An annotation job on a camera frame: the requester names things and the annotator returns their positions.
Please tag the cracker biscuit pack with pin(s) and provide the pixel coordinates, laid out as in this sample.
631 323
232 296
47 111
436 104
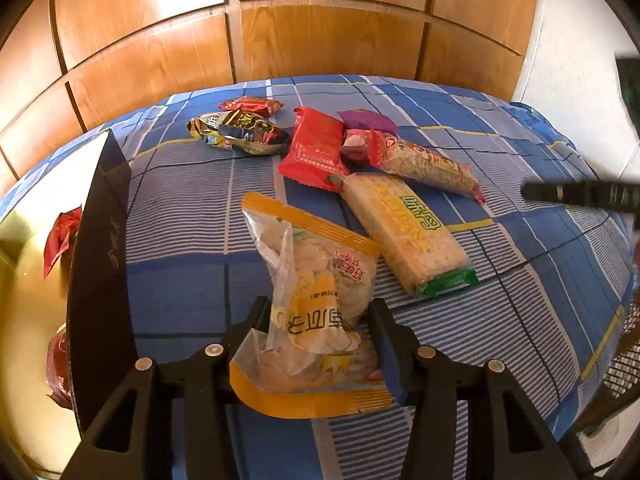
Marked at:
421 252

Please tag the blue plaid bed sheet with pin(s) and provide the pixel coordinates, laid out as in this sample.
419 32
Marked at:
555 283

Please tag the dark gold foil snack packet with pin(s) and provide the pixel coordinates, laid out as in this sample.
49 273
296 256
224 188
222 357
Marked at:
236 130

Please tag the large red snack packet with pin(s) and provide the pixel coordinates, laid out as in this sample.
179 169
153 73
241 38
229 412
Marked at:
314 156

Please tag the wooden wardrobe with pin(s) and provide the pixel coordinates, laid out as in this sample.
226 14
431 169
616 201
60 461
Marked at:
70 65

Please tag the gold tin box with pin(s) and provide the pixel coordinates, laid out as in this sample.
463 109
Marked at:
86 290

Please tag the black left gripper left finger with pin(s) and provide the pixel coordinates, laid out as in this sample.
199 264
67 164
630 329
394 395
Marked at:
130 438

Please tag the squirrel sesame bar pack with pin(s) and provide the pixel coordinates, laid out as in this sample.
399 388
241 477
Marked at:
408 160

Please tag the small red candy packet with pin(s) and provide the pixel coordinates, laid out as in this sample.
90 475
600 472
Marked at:
252 104

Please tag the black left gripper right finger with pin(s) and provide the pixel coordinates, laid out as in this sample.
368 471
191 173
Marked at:
507 437

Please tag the pink white snack packet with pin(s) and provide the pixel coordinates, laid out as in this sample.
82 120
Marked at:
355 146

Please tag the purple snack packet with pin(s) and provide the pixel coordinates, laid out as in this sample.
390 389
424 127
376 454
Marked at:
367 120

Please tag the dark red snack packet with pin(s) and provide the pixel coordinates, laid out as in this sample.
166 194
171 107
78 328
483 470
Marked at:
57 375

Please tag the clear orange-edged snack bag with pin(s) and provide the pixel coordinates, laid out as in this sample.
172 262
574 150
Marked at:
312 360

